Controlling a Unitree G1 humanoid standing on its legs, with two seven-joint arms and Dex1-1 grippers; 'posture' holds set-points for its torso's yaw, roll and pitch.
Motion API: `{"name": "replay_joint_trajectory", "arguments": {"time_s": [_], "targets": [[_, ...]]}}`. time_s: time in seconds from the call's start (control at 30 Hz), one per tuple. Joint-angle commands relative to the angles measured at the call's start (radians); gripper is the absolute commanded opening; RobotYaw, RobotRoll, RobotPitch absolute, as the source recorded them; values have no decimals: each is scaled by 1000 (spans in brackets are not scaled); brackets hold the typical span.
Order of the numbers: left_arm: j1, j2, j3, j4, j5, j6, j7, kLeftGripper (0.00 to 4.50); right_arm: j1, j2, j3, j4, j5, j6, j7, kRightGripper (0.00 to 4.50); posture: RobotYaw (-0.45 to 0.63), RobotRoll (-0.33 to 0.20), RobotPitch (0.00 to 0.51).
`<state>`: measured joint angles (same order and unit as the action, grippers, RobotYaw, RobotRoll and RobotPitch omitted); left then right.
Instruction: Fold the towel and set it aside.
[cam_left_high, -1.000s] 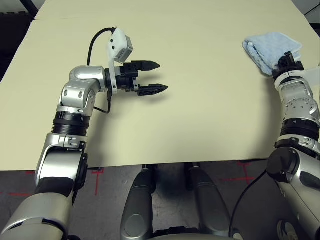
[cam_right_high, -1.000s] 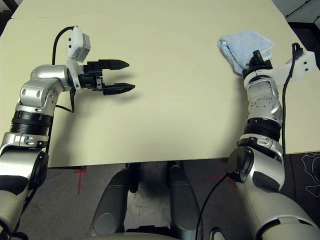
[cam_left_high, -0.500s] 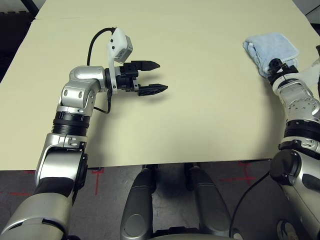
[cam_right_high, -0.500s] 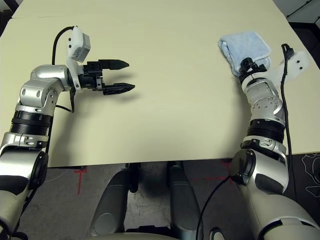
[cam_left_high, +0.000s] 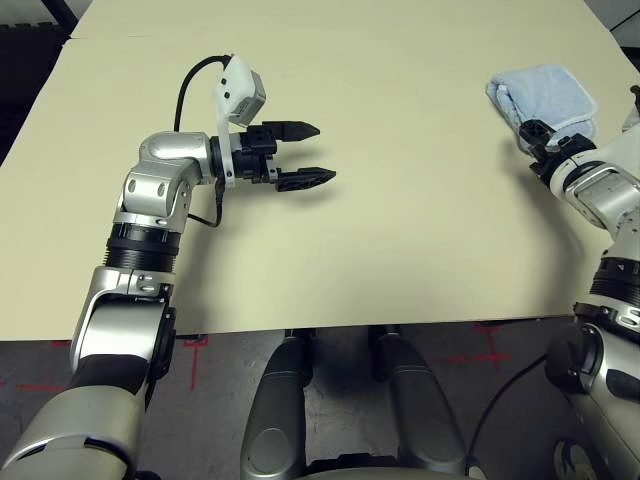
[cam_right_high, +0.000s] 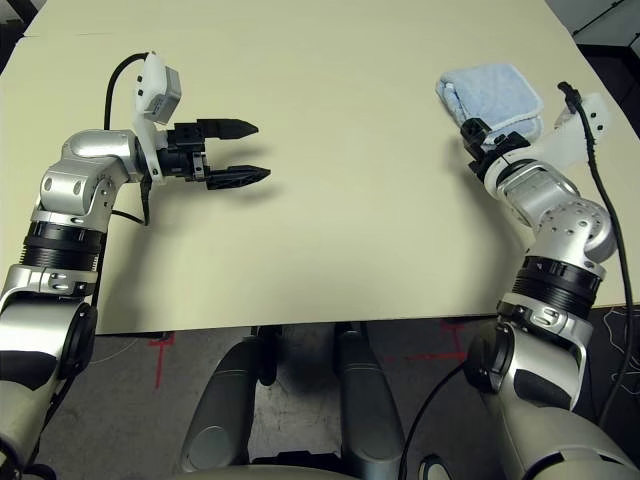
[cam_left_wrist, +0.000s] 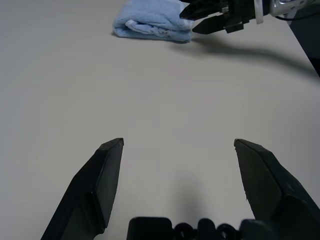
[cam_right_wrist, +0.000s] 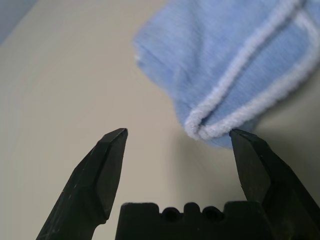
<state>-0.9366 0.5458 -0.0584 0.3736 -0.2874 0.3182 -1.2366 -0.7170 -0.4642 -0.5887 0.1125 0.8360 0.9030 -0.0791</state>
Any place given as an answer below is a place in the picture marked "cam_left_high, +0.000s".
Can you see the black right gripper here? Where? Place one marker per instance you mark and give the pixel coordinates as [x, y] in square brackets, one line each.
[560, 155]

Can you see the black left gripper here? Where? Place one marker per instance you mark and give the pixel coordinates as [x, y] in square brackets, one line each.
[255, 155]

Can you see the light blue towel white trim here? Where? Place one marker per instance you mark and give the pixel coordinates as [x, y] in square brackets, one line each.
[545, 95]

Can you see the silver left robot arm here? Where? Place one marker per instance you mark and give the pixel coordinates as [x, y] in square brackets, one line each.
[145, 210]

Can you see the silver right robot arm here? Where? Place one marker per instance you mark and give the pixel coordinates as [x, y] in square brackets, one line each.
[610, 200]

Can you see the black table base foot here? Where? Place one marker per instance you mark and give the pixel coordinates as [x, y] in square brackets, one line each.
[196, 340]

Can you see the red floor tape cross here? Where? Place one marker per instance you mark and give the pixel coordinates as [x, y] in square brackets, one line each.
[195, 362]
[487, 357]

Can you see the grey robot right leg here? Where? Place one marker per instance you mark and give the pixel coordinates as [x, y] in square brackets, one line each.
[420, 415]

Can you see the black foam floor mat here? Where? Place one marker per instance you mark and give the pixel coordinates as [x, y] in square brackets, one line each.
[20, 85]

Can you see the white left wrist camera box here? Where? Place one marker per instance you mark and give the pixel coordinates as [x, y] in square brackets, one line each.
[235, 85]

